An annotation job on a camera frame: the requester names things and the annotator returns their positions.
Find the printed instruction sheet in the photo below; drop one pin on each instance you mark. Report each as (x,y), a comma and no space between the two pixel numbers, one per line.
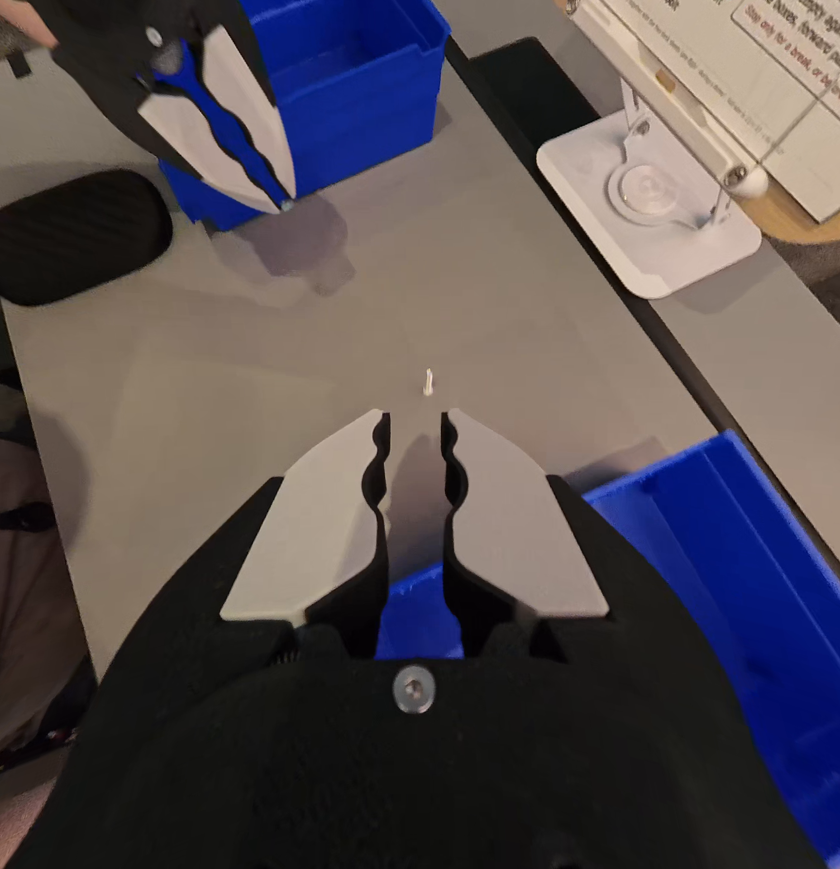
(766,68)

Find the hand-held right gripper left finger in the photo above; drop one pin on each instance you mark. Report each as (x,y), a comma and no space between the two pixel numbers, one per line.
(311,529)

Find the wooden document board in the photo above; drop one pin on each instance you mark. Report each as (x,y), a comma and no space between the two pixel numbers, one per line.
(800,218)

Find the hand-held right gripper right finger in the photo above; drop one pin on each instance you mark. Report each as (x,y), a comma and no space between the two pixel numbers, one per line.
(522,529)

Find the blue plastic bin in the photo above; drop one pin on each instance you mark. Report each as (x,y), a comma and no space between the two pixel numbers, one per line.
(732,577)
(352,88)

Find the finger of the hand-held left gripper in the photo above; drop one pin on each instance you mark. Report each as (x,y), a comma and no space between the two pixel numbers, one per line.
(189,142)
(243,95)

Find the black wrist rest pad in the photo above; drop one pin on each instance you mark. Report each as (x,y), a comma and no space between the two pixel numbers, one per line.
(74,237)

